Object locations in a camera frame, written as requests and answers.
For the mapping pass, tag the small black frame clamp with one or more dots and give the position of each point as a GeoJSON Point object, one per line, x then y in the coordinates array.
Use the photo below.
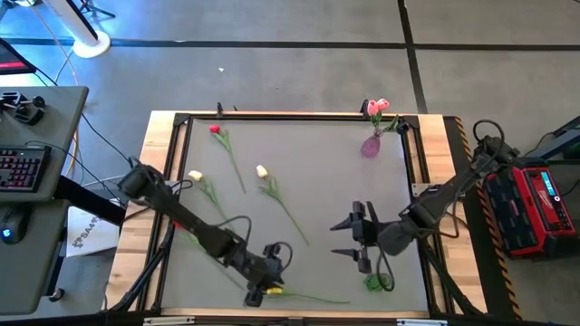
{"type": "Point", "coordinates": [364, 108]}
{"type": "Point", "coordinates": [219, 110]}

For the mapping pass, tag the purple glass vase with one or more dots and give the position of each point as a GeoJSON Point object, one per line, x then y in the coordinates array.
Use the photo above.
{"type": "Point", "coordinates": [370, 147]}

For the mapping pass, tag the green glass vase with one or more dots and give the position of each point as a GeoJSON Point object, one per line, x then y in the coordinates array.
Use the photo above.
{"type": "Point", "coordinates": [371, 283]}

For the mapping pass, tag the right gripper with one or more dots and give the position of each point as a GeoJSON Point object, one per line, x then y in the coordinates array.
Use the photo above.
{"type": "Point", "coordinates": [369, 233]}

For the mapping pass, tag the white stand with round base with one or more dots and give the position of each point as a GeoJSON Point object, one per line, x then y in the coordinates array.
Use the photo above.
{"type": "Point", "coordinates": [90, 45]}

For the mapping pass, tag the black caster wheel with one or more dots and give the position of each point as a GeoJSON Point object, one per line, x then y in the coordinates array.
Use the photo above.
{"type": "Point", "coordinates": [56, 295]}

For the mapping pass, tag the black artificial tulip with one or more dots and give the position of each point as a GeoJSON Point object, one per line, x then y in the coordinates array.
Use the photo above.
{"type": "Point", "coordinates": [290, 294]}

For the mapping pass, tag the yellow tag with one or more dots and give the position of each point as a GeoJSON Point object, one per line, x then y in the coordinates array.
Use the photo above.
{"type": "Point", "coordinates": [274, 290]}

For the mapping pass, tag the grey desk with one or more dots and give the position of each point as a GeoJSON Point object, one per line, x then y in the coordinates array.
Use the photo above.
{"type": "Point", "coordinates": [54, 117]}

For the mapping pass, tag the pink artificial tulip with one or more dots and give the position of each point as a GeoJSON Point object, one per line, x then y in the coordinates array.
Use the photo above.
{"type": "Point", "coordinates": [383, 104]}
{"type": "Point", "coordinates": [372, 108]}

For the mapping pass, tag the black backlit keyboard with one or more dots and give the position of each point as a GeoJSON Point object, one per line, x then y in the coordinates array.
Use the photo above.
{"type": "Point", "coordinates": [22, 168]}

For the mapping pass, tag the white printed paper sheet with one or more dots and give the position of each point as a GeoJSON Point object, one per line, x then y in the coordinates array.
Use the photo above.
{"type": "Point", "coordinates": [88, 233]}

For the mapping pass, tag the black clamp mount device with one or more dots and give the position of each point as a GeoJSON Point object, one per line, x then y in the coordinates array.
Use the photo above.
{"type": "Point", "coordinates": [25, 108]}

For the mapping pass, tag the cream artificial tulip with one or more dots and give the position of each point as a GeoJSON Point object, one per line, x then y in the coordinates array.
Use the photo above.
{"type": "Point", "coordinates": [195, 175]}
{"type": "Point", "coordinates": [261, 171]}

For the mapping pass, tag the red black power unit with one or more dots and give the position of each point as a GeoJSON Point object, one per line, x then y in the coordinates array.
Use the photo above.
{"type": "Point", "coordinates": [530, 213]}

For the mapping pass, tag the dark equipment case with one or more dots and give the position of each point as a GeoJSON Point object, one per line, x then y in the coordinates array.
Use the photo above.
{"type": "Point", "coordinates": [572, 136]}

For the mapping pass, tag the silver metal bracket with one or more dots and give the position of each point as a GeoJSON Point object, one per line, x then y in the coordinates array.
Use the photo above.
{"type": "Point", "coordinates": [167, 321]}
{"type": "Point", "coordinates": [421, 323]}

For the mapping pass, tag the grey table mat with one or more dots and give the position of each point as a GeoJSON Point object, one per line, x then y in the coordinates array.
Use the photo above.
{"type": "Point", "coordinates": [317, 181]}

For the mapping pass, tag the dark monitor with red strip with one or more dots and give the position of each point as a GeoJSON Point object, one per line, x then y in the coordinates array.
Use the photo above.
{"type": "Point", "coordinates": [11, 59]}

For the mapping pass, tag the black metal table frame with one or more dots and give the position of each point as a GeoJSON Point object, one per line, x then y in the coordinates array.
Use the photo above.
{"type": "Point", "coordinates": [294, 116]}

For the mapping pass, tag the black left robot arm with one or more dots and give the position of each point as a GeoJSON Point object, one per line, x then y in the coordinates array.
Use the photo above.
{"type": "Point", "coordinates": [190, 222]}

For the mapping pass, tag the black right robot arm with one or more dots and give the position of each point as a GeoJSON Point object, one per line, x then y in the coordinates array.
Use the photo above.
{"type": "Point", "coordinates": [435, 204]}

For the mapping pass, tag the black computer mouse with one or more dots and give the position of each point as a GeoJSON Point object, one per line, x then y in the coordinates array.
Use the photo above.
{"type": "Point", "coordinates": [11, 226]}

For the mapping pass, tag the black beam with hazard stripe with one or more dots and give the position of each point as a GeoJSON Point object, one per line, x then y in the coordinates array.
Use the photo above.
{"type": "Point", "coordinates": [489, 271]}

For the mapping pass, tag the black tripod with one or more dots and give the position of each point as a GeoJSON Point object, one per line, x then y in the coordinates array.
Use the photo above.
{"type": "Point", "coordinates": [93, 6]}

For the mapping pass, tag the black desk crossbar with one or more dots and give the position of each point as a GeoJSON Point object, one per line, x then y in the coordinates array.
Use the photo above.
{"type": "Point", "coordinates": [90, 204]}

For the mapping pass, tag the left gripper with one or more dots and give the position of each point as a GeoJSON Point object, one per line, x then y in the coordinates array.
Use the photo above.
{"type": "Point", "coordinates": [265, 271]}

